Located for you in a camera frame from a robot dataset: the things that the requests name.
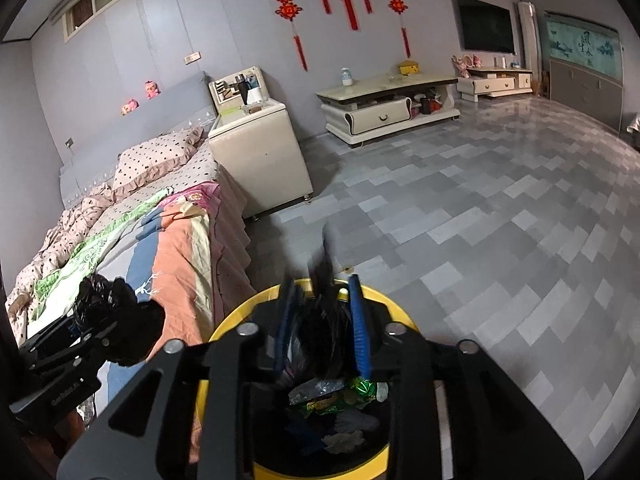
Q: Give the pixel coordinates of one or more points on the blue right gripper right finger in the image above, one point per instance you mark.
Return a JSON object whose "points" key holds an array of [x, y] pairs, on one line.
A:
{"points": [[360, 331]]}

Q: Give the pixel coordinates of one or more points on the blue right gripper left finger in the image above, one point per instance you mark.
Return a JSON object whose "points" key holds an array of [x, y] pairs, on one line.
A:
{"points": [[286, 304]]}

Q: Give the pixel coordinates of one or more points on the green yellow chip bag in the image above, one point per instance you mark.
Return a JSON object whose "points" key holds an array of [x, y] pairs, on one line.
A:
{"points": [[329, 396]]}

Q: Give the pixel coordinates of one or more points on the black plastic bag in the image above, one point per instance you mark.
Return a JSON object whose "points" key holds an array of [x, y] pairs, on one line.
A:
{"points": [[107, 299], [323, 323]]}

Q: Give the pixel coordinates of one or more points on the yellow trash bin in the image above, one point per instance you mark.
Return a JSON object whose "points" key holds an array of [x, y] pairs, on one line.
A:
{"points": [[372, 468]]}

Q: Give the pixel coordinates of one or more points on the green floral quilt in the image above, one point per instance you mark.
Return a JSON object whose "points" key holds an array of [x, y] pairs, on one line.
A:
{"points": [[56, 293]]}

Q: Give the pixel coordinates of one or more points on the grey flower pattern blanket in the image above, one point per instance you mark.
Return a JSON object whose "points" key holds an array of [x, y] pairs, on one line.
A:
{"points": [[189, 255]]}

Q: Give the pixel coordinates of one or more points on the pink dotted duvet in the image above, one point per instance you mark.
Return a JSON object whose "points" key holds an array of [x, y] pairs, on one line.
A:
{"points": [[59, 243]]}

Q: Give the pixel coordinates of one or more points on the beige bedside cabinet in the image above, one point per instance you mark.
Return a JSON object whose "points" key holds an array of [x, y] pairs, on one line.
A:
{"points": [[262, 156]]}

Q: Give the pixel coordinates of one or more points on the pink dotted pillow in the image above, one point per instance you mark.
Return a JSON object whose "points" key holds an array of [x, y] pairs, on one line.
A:
{"points": [[152, 159]]}

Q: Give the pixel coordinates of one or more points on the white tv stand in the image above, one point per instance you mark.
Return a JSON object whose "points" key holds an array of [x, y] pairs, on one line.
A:
{"points": [[383, 105]]}

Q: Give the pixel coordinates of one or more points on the small white bottle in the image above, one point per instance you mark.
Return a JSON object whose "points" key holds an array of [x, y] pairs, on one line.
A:
{"points": [[346, 77]]}

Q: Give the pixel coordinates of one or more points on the white tissue box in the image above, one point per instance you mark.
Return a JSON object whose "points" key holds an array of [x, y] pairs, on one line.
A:
{"points": [[254, 97]]}

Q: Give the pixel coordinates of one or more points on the yellow toy on stand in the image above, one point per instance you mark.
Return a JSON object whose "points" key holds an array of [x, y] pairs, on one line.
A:
{"points": [[408, 67]]}

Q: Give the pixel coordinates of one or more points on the black thermos bottle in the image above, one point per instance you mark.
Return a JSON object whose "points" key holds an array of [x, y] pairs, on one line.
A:
{"points": [[243, 87]]}

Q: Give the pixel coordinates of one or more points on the grey bed headboard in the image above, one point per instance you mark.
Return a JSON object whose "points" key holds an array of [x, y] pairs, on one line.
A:
{"points": [[93, 162]]}

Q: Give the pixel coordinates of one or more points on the pink doll toy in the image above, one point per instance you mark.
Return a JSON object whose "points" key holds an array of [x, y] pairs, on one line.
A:
{"points": [[151, 89], [129, 107]]}

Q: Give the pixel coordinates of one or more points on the grey low cabinet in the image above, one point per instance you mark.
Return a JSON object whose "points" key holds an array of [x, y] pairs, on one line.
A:
{"points": [[588, 92]]}

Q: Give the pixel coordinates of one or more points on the black television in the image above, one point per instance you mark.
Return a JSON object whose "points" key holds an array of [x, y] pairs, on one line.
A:
{"points": [[485, 27]]}

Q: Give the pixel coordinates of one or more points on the white standing air conditioner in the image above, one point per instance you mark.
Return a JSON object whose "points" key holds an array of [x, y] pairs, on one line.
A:
{"points": [[530, 39]]}

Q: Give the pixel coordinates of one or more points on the framed calligraphy painting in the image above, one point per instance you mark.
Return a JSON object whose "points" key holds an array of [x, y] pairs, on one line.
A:
{"points": [[583, 43]]}

